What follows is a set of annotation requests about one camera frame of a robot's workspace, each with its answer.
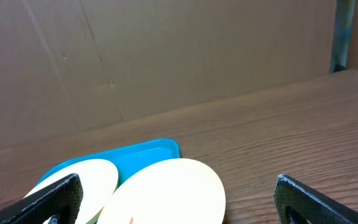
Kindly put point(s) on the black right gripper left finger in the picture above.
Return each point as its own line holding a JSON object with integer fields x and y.
{"x": 58, "y": 202}

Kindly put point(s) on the brown cardboard backdrop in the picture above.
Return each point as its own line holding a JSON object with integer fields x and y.
{"x": 71, "y": 65}

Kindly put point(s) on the teal plastic tray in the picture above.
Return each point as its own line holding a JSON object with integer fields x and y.
{"x": 129, "y": 159}

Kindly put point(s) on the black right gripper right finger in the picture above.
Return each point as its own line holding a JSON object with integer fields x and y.
{"x": 299, "y": 203}

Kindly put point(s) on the yellow plate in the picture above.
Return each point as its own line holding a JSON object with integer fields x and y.
{"x": 171, "y": 191}
{"x": 98, "y": 177}

